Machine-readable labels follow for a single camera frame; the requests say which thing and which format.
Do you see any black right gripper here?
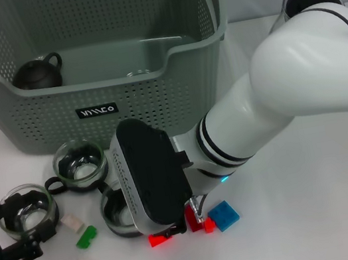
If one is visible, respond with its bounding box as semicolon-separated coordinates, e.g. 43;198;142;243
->
140;149;207;241

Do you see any red sloped toy brick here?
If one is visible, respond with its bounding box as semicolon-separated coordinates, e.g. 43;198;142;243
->
147;230;169;249

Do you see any green toy brick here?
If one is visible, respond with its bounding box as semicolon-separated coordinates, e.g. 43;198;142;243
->
72;224;100;251

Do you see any grey perforated storage basket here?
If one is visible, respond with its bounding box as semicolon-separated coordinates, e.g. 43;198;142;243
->
0;0;248;168

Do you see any dark red long brick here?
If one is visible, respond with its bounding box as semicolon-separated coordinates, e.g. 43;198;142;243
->
183;203;205;235

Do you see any small red toy brick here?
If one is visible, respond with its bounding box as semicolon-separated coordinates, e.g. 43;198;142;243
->
202;216;217;235

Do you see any blue square toy brick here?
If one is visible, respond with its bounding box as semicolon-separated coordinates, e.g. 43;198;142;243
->
205;198;242;235

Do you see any white toy brick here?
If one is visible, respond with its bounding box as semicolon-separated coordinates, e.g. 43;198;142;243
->
60;212;86;235

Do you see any dark clay teapot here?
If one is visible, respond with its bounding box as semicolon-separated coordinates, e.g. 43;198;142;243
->
8;50;68;95

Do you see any right wrist connector cable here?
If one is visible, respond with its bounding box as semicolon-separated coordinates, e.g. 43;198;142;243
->
188;193;212;226

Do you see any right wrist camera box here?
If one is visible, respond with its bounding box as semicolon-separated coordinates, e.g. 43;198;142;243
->
104;109;201;240

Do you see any glass teapot black handle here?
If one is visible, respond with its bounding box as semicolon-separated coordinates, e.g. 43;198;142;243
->
267;0;347;33

